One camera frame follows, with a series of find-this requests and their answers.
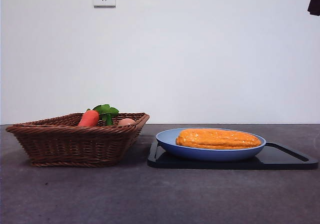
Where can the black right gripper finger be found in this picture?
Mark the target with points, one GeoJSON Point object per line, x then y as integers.
{"type": "Point", "coordinates": [315, 2]}

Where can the yellow orange corn cob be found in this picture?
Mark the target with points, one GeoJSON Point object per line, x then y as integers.
{"type": "Point", "coordinates": [217, 139]}

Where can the blue round plate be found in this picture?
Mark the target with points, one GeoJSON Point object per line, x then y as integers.
{"type": "Point", "coordinates": [212, 154]}

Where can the brown woven wicker basket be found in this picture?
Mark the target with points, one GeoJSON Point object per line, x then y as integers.
{"type": "Point", "coordinates": [75, 146]}

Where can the black rectangular tray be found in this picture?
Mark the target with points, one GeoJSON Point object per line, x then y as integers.
{"type": "Point", "coordinates": [287, 159]}

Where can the brown egg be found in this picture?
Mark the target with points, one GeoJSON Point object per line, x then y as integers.
{"type": "Point", "coordinates": [126, 122]}

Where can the orange carrot with green leaves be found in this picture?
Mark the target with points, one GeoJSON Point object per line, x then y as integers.
{"type": "Point", "coordinates": [89, 118]}

